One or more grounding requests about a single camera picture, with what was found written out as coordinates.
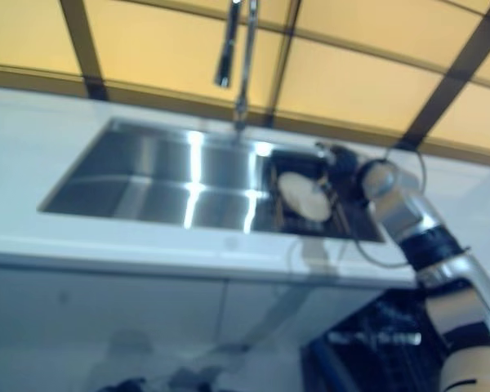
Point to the chrome gooseneck kitchen faucet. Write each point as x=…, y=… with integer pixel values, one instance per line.
x=245, y=61

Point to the cream plate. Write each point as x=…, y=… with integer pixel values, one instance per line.
x=302, y=198

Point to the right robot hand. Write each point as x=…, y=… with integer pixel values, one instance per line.
x=345, y=167

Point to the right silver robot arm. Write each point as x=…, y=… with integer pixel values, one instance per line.
x=408, y=208

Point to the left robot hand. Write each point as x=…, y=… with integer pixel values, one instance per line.
x=131, y=386

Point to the built-in dishwasher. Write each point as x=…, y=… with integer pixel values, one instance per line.
x=371, y=347

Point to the dishwasher door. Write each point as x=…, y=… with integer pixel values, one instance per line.
x=316, y=367

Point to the black sink drying rack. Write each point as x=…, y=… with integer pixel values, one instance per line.
x=294, y=226

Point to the stainless steel sink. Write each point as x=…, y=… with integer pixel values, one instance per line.
x=147, y=183

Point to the yellow window with dark frame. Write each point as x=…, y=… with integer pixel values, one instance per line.
x=371, y=53

